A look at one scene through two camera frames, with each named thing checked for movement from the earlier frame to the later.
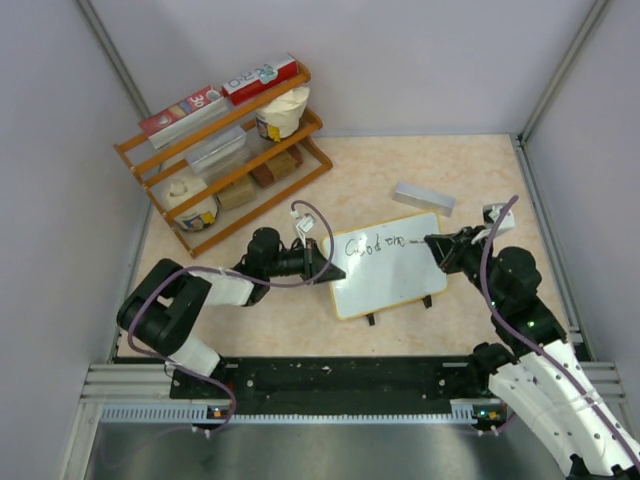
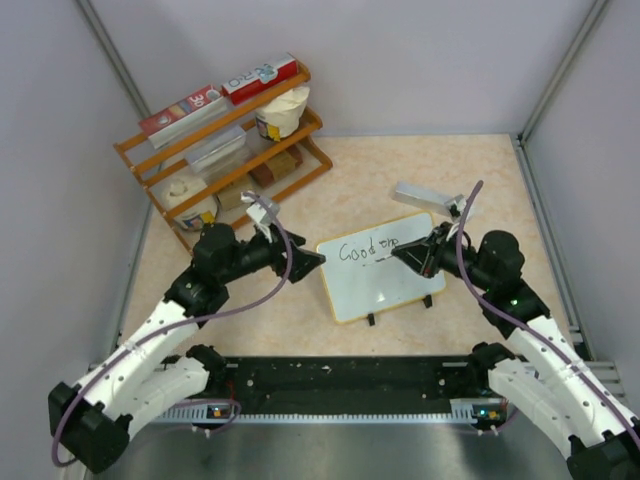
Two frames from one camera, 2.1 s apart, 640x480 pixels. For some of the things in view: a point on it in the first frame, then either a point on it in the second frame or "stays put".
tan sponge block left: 241,193 stays put
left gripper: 312,260 -> 301,261
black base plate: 334,381 stays put
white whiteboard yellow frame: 386,265 stays put
